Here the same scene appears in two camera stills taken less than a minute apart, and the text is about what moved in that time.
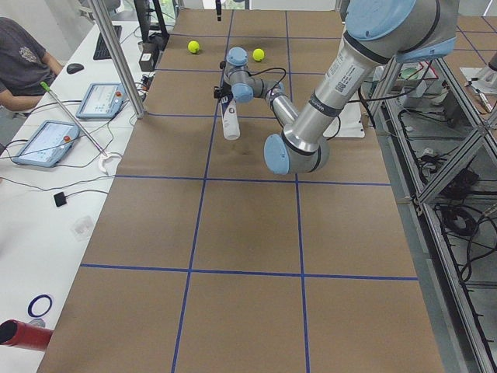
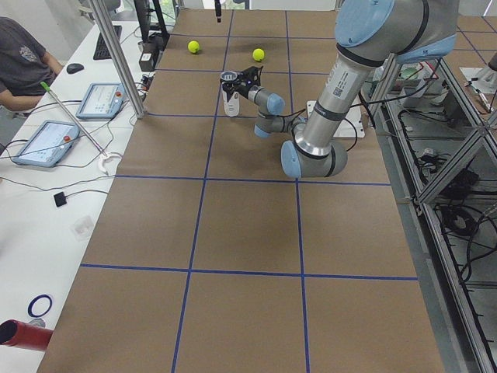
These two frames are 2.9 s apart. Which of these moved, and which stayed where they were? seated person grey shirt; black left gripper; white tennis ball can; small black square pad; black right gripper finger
Moved: white tennis ball can; black left gripper
Stayed: seated person grey shirt; small black square pad; black right gripper finger
